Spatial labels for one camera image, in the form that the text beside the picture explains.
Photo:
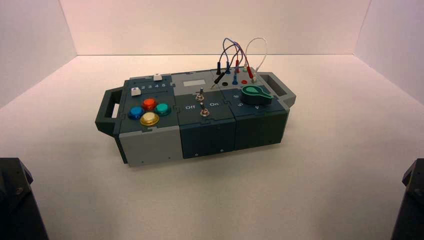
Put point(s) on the metal toggle switch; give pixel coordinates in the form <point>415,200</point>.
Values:
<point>204,112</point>
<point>199,96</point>

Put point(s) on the blue grey control box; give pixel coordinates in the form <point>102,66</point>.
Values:
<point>205,132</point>

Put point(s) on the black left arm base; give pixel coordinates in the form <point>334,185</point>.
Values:
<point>16,205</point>

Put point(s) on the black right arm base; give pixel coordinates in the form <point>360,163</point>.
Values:
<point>410,205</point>

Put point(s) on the teal push button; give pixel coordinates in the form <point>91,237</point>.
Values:
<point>162,109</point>

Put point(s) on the green rotary knob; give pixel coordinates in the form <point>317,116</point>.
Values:
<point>256,94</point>

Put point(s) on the yellow push button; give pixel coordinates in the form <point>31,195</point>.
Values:
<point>149,119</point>

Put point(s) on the orange push button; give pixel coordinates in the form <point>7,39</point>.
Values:
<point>149,104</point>

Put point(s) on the white slider key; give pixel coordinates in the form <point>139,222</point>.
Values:
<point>135,91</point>
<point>157,77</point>

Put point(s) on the blue push button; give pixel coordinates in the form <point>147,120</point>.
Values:
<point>136,113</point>

